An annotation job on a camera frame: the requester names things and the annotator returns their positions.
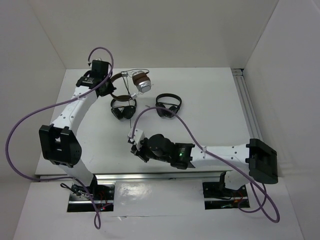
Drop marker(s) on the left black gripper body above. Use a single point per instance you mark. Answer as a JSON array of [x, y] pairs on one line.
[[107, 89]]

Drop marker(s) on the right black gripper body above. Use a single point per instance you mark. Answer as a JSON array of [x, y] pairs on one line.
[[144, 152]]

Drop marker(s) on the brown silver headphones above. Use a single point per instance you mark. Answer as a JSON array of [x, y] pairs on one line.
[[139, 78]]

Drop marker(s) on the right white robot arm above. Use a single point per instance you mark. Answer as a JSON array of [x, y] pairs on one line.
[[253, 161]]

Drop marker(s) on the left black folded headphones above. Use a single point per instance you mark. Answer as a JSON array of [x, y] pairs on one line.
[[123, 111]]

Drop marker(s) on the black folded headphones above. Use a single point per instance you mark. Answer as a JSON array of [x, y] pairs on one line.
[[123, 111], [164, 109]]

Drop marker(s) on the right black folded headphones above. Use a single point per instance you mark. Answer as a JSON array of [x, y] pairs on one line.
[[164, 109]]

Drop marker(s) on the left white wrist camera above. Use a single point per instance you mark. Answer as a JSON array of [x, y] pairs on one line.
[[90, 61]]

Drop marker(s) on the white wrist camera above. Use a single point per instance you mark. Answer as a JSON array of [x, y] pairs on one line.
[[135, 136], [90, 61]]

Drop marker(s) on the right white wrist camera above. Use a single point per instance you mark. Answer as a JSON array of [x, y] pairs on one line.
[[135, 136]]

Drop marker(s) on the aluminium front rail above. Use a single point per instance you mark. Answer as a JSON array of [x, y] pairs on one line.
[[158, 175]]

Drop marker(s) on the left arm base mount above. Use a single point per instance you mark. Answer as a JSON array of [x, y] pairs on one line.
[[79, 201]]

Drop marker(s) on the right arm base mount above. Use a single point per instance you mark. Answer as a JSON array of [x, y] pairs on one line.
[[217, 197]]

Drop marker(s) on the aluminium side rail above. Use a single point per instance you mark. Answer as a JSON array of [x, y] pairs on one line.
[[246, 103]]

